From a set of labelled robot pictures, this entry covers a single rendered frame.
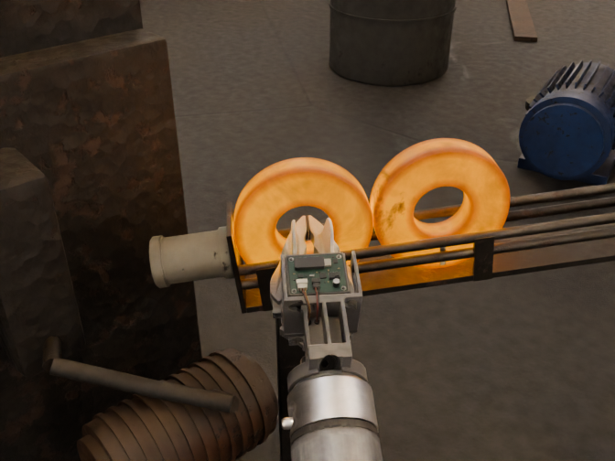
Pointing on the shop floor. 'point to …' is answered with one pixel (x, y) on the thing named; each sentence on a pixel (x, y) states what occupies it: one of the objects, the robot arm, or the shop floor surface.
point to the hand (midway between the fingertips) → (307, 230)
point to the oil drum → (391, 40)
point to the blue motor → (572, 125)
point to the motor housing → (188, 417)
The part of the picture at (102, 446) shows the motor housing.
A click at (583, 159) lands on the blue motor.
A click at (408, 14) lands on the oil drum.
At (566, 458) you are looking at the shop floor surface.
